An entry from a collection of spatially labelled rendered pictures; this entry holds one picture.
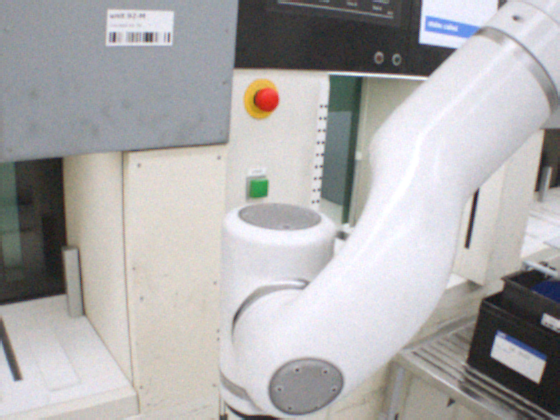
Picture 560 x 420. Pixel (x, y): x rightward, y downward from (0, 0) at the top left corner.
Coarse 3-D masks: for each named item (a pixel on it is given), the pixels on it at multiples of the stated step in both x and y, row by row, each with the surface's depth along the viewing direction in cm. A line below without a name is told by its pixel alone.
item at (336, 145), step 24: (288, 0) 85; (312, 0) 88; (336, 0) 91; (360, 0) 94; (384, 0) 97; (384, 24) 99; (432, 48) 108; (456, 48) 113; (336, 120) 195; (336, 144) 197; (264, 168) 93; (336, 168) 199; (336, 192) 200
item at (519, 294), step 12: (552, 240) 112; (528, 264) 119; (540, 264) 125; (504, 276) 116; (516, 276) 117; (528, 276) 121; (540, 276) 125; (552, 276) 124; (504, 288) 115; (516, 288) 112; (528, 288) 123; (504, 300) 116; (516, 300) 113; (528, 300) 110; (540, 300) 107; (516, 312) 113; (528, 312) 110; (540, 312) 108; (552, 312) 105; (540, 324) 108; (552, 324) 105
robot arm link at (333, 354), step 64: (448, 64) 39; (512, 64) 36; (384, 128) 39; (448, 128) 37; (512, 128) 37; (384, 192) 34; (448, 192) 36; (384, 256) 31; (448, 256) 35; (256, 320) 34; (320, 320) 31; (384, 320) 31; (256, 384) 32; (320, 384) 32
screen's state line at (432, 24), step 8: (432, 24) 106; (440, 24) 108; (448, 24) 109; (456, 24) 111; (464, 24) 112; (440, 32) 108; (448, 32) 110; (456, 32) 111; (464, 32) 113; (472, 32) 115
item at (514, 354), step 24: (480, 312) 117; (504, 312) 112; (480, 336) 118; (504, 336) 112; (528, 336) 106; (552, 336) 102; (480, 360) 118; (504, 360) 112; (528, 360) 107; (552, 360) 102; (504, 384) 113; (528, 384) 107; (552, 384) 102; (552, 408) 102
